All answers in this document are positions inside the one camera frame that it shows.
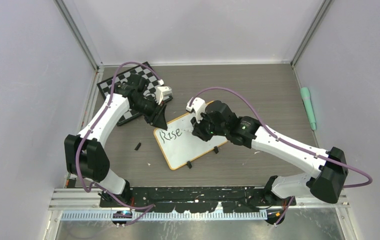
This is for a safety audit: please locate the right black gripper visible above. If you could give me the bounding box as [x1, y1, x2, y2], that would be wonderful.
[190, 109, 228, 142]

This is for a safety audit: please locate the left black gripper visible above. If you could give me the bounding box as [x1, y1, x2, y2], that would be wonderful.
[131, 97, 168, 130]

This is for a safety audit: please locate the black marker cap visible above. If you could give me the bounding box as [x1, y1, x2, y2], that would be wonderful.
[134, 142, 142, 151]

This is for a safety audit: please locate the yellow framed whiteboard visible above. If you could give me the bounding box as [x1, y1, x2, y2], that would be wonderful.
[153, 112, 228, 170]

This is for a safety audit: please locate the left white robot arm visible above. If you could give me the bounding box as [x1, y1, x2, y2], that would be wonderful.
[64, 74, 172, 207]

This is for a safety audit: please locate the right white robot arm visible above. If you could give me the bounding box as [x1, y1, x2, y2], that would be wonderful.
[186, 97, 348, 205]

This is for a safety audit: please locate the black whiteboard foot right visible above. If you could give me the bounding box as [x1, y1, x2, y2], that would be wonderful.
[213, 146, 219, 154]

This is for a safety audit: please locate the black whiteboard foot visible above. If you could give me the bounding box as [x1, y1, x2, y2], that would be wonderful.
[186, 161, 193, 169]
[213, 146, 219, 154]

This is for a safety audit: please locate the black whiteboard foot left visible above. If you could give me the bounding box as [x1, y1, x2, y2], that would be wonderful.
[186, 161, 193, 169]

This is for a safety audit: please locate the black white checkerboard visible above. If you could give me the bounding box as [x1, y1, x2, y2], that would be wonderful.
[96, 66, 165, 127]

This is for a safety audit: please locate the mint green microphone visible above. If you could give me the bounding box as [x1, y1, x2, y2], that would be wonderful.
[300, 87, 317, 131]

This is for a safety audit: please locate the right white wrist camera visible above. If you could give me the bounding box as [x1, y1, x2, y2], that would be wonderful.
[185, 97, 207, 122]

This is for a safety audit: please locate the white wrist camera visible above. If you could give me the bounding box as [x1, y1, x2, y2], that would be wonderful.
[185, 97, 207, 122]
[154, 86, 173, 105]

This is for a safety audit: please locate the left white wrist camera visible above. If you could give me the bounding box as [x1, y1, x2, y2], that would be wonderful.
[154, 86, 173, 105]

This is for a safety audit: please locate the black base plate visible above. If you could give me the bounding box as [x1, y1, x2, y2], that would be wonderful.
[99, 186, 296, 214]

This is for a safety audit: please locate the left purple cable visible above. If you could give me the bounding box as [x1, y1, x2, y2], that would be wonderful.
[74, 61, 164, 226]

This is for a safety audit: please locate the purple cable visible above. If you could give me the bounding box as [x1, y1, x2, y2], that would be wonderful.
[74, 61, 164, 226]
[188, 86, 374, 228]

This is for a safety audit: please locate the aluminium frame rail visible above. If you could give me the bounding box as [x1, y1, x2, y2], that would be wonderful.
[47, 187, 352, 222]

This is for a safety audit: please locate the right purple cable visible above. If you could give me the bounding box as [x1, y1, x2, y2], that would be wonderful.
[188, 86, 374, 228]

